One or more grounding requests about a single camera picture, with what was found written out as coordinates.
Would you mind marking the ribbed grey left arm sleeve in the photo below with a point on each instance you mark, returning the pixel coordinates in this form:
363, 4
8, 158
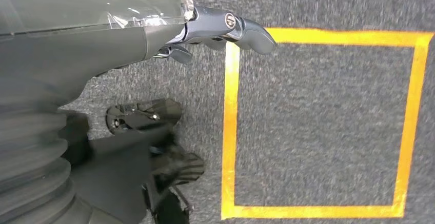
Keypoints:
30, 168

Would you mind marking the yellow floor tape square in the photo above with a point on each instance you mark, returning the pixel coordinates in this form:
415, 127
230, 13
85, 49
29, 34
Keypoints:
231, 130

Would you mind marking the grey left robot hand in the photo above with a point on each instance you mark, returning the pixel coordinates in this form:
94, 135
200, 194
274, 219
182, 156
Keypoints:
85, 39

